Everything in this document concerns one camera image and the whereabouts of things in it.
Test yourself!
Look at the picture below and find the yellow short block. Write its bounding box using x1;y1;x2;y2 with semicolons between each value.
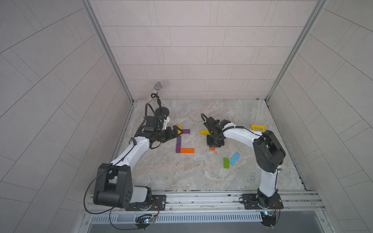
200;130;210;135

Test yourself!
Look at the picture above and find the orange long block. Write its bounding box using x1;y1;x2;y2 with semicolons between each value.
180;148;195;153

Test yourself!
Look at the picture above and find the light blue block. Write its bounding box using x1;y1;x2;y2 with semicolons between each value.
229;152;240;165

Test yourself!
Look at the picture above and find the green block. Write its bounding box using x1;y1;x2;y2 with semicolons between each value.
223;158;230;169

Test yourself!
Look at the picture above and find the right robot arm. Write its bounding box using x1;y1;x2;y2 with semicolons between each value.
201;113;286;209

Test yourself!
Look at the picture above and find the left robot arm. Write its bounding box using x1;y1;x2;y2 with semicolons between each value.
93;115;183;208

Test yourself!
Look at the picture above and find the microphone on black stand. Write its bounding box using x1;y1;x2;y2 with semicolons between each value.
147;82;170;117

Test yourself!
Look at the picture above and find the left circuit board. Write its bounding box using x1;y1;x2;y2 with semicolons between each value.
135;214;156;230

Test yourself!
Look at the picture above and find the circuit board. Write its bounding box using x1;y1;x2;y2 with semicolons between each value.
135;214;156;230
260;211;277;227

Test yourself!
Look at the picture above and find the right circuit board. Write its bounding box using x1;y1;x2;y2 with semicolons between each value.
260;211;277;227

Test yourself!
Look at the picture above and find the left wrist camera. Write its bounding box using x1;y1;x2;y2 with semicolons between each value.
160;115;170;130

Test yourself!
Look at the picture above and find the yellow triangle frame piece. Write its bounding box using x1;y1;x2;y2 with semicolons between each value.
251;125;266;132

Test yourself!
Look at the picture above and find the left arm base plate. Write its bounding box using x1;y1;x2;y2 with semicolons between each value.
125;195;167;211

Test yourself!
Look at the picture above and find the aluminium rail frame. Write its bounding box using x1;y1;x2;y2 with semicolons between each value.
85;190;325;226

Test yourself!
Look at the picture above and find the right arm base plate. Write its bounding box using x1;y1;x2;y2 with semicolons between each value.
239;192;284;210

